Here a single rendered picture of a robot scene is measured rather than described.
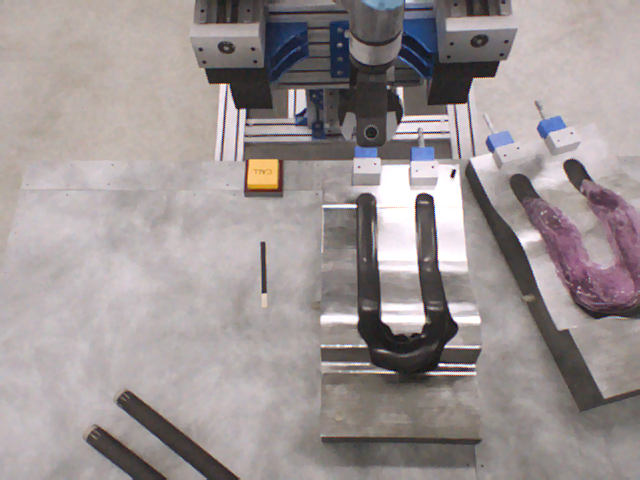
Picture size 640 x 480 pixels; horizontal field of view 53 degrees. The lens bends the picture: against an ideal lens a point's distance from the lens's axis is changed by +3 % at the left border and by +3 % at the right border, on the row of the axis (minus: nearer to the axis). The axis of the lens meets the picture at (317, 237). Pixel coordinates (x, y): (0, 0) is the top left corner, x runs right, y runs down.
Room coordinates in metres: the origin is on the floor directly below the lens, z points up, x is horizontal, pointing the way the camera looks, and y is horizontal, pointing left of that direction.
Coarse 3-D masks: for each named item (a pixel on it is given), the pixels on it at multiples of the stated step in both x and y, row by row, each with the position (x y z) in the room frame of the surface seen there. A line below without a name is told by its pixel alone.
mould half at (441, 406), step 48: (336, 192) 0.59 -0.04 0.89; (384, 192) 0.58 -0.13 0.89; (432, 192) 0.58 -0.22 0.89; (336, 240) 0.49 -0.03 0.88; (384, 240) 0.49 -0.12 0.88; (336, 288) 0.39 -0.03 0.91; (384, 288) 0.38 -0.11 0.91; (336, 336) 0.30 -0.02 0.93; (480, 336) 0.28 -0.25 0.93; (336, 384) 0.24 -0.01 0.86; (384, 384) 0.23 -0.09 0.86; (432, 384) 0.22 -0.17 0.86; (336, 432) 0.16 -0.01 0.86; (384, 432) 0.15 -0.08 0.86; (432, 432) 0.15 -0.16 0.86; (480, 432) 0.14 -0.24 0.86
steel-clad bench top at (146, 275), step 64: (64, 192) 0.69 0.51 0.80; (128, 192) 0.68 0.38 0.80; (192, 192) 0.67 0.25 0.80; (320, 192) 0.65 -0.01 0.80; (64, 256) 0.55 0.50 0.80; (128, 256) 0.53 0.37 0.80; (192, 256) 0.52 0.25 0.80; (256, 256) 0.51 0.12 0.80; (320, 256) 0.50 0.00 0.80; (0, 320) 0.42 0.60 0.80; (64, 320) 0.41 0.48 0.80; (128, 320) 0.40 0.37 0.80; (192, 320) 0.39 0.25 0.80; (256, 320) 0.38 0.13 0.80; (512, 320) 0.34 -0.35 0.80; (0, 384) 0.30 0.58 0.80; (64, 384) 0.29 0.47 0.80; (128, 384) 0.28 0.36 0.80; (192, 384) 0.27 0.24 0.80; (256, 384) 0.26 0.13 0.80; (320, 384) 0.25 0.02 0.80; (512, 384) 0.23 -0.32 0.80; (0, 448) 0.19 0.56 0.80; (64, 448) 0.18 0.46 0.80; (128, 448) 0.17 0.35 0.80; (256, 448) 0.15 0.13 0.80; (320, 448) 0.15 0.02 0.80; (384, 448) 0.14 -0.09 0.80; (448, 448) 0.13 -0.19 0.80; (512, 448) 0.13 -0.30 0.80; (576, 448) 0.12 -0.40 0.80
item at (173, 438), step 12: (120, 396) 0.26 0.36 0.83; (132, 396) 0.25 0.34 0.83; (132, 408) 0.23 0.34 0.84; (144, 408) 0.23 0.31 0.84; (144, 420) 0.21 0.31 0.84; (156, 420) 0.21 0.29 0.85; (168, 420) 0.21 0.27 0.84; (156, 432) 0.19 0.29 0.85; (168, 432) 0.18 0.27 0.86; (180, 432) 0.18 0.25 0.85; (168, 444) 0.17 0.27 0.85; (180, 444) 0.16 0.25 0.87; (192, 444) 0.16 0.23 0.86; (180, 456) 0.14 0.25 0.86; (192, 456) 0.14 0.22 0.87; (204, 456) 0.14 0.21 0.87; (204, 468) 0.12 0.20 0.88; (216, 468) 0.12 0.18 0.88
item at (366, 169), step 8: (360, 152) 0.67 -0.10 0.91; (368, 152) 0.67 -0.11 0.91; (376, 152) 0.67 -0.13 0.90; (360, 160) 0.64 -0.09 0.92; (368, 160) 0.64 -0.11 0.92; (376, 160) 0.64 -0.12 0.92; (352, 168) 0.64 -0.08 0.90; (360, 168) 0.62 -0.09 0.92; (368, 168) 0.62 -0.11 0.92; (376, 168) 0.62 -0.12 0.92; (352, 176) 0.62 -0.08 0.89; (360, 176) 0.61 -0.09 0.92; (368, 176) 0.61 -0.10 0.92; (376, 176) 0.61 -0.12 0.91; (352, 184) 0.61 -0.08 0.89; (360, 184) 0.61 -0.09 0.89; (368, 184) 0.60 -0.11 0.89; (376, 184) 0.60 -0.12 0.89
